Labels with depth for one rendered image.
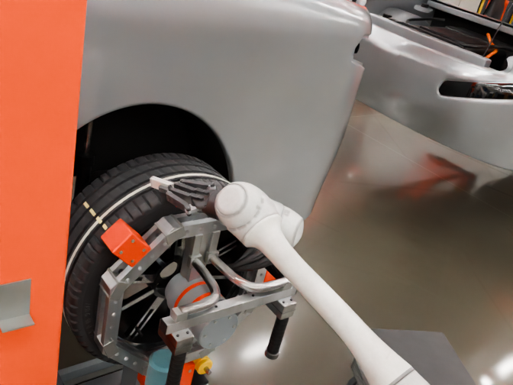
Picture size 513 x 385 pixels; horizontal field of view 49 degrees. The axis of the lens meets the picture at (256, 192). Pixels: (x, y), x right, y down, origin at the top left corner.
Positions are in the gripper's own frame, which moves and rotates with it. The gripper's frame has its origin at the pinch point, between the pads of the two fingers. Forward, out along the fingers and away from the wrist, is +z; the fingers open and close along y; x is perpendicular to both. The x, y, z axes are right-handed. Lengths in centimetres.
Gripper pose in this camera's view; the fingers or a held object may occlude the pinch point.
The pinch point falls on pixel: (162, 185)
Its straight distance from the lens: 154.9
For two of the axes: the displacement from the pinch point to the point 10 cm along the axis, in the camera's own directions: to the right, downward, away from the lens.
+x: -0.2, -7.9, -6.2
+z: -8.7, -2.9, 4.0
